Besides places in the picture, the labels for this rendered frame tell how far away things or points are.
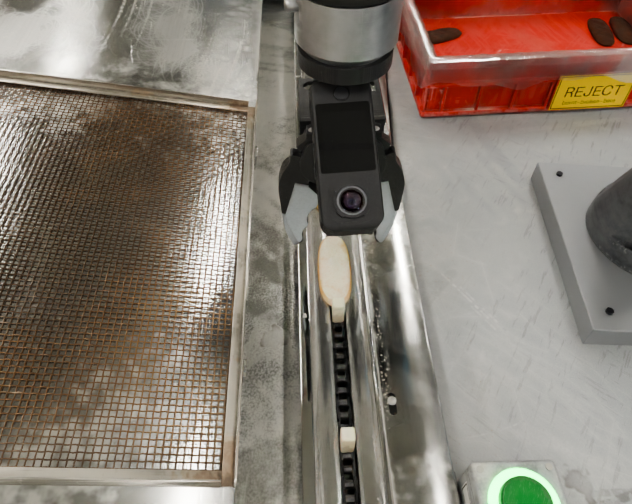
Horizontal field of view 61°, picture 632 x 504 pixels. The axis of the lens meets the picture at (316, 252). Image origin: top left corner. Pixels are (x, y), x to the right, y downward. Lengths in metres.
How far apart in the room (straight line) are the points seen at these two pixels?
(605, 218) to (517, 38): 0.50
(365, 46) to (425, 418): 0.33
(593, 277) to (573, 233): 0.07
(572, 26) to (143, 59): 0.78
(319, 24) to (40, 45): 0.58
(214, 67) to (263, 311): 0.40
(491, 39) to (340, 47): 0.74
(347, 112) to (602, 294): 0.39
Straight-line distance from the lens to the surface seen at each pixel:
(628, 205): 0.69
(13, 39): 0.91
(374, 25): 0.38
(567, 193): 0.77
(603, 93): 0.96
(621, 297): 0.68
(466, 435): 0.57
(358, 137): 0.40
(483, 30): 1.13
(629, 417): 0.64
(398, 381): 0.54
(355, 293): 0.60
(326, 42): 0.38
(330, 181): 0.38
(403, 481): 0.50
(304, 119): 0.45
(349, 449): 0.52
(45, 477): 0.48
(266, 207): 0.72
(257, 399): 0.57
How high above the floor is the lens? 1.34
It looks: 51 degrees down
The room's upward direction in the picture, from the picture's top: straight up
